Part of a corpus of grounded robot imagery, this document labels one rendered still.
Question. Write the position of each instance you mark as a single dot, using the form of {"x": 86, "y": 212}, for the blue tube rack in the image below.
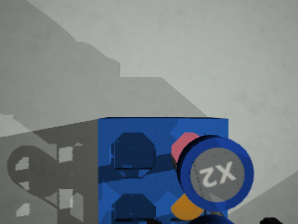
{"x": 136, "y": 179}

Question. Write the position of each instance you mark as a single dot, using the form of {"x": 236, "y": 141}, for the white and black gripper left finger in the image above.
{"x": 152, "y": 221}

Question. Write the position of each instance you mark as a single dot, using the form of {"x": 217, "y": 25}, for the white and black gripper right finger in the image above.
{"x": 270, "y": 220}

